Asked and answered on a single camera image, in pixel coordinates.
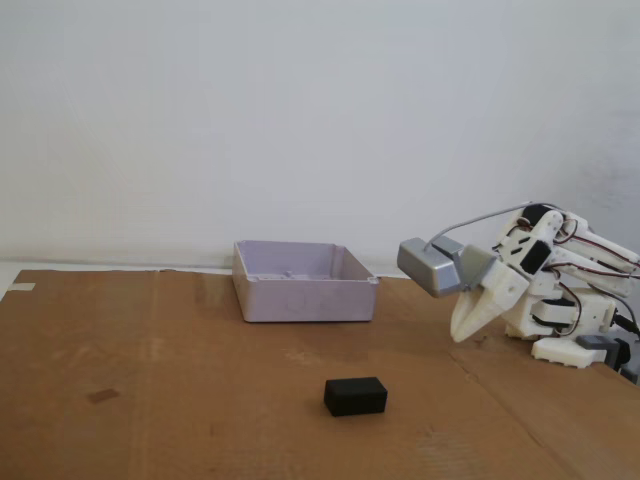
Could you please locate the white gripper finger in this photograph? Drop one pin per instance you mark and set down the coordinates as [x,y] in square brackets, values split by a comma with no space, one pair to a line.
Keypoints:
[481,315]
[457,322]

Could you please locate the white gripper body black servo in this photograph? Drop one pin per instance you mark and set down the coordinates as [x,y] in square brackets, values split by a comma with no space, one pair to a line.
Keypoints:
[500,290]

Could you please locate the black rectangular block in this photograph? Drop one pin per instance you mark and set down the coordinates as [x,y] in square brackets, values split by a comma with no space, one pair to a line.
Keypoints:
[356,397]

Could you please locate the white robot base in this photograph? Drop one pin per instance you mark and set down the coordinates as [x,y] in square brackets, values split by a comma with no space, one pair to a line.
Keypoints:
[560,352]

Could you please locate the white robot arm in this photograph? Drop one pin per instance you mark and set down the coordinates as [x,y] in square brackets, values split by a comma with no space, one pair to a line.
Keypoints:
[595,270]

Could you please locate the pale lilac plastic box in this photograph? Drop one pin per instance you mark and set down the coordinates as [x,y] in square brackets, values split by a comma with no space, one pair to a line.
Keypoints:
[305,305]

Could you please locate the silver webcam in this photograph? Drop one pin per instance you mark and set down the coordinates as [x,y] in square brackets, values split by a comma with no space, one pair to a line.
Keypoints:
[430,270]

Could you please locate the grey and black table clamp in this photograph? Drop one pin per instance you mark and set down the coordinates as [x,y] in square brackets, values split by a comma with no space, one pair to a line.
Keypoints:
[592,342]

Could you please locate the brown cardboard sheet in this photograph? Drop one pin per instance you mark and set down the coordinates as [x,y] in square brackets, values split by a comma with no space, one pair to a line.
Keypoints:
[200,400]

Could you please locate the white tape strip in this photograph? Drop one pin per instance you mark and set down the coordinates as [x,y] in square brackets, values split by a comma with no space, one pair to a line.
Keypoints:
[22,287]

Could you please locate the grey webcam mount bracket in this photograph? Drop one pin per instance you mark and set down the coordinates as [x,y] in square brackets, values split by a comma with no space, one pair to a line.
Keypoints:
[477,265]

